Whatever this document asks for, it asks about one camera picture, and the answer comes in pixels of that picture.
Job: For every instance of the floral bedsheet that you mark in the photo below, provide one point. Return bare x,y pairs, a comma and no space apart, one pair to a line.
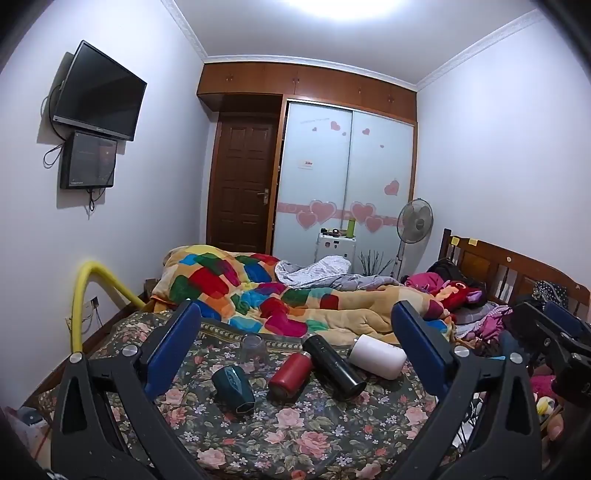
295,434

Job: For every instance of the pink plush toy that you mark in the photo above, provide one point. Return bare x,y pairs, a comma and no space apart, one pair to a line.
541,383

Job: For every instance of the dark dotted cloth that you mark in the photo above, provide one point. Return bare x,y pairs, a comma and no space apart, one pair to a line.
550,293

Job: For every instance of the yellow bent pipe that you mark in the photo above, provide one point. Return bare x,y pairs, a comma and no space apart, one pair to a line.
83,286

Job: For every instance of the grey white quilt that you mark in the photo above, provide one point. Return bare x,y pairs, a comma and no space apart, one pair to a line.
318,272

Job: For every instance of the green bottle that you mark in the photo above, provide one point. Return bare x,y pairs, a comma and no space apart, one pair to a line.
352,227

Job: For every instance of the clear glass cup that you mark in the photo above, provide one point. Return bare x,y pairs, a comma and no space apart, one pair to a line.
253,350

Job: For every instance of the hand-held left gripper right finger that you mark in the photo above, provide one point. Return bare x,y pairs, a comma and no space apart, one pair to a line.
418,350

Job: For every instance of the wooden headboard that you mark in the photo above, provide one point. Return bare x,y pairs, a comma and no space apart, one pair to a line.
503,267

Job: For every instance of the colourful patchwork blanket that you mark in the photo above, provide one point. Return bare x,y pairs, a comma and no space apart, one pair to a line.
207,281

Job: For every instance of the standing fan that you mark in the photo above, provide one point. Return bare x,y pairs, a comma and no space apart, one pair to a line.
415,221

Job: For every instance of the red plush toy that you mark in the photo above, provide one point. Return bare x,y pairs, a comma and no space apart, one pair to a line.
461,293

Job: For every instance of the wall-mounted black television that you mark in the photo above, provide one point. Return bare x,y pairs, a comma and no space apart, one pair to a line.
99,92

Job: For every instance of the brown wooden door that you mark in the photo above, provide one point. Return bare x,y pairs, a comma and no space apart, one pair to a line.
242,184

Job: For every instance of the pile of purple clothes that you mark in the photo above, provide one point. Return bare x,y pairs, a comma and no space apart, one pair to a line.
482,323

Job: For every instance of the black bag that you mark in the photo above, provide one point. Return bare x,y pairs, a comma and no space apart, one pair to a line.
445,270

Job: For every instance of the wardrobe with heart stickers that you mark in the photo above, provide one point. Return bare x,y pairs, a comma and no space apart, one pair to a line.
332,175

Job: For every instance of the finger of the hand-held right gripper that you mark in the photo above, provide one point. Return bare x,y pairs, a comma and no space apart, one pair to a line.
528,323
562,316

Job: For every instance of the dark teal cup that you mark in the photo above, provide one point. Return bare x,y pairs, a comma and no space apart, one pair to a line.
233,390

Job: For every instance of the white cup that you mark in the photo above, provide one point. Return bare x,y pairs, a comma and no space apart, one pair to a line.
376,357

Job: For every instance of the black thermos cup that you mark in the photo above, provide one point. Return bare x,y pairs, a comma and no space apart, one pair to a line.
333,364

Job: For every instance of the wooden overhead cabinet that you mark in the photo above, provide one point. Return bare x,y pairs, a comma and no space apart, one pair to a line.
304,85

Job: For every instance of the pink cloth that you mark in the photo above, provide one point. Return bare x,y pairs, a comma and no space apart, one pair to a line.
422,282

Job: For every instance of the small black wall monitor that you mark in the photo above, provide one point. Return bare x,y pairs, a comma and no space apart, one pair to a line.
87,159

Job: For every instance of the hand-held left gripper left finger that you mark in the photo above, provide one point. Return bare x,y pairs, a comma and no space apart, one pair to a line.
171,355

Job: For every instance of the dark dried twigs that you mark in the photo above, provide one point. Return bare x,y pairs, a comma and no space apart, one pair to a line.
375,265

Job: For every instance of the red insulated cup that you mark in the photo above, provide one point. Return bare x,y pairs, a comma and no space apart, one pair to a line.
292,374

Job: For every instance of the yellow plush toy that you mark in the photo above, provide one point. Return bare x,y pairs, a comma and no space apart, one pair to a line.
545,405

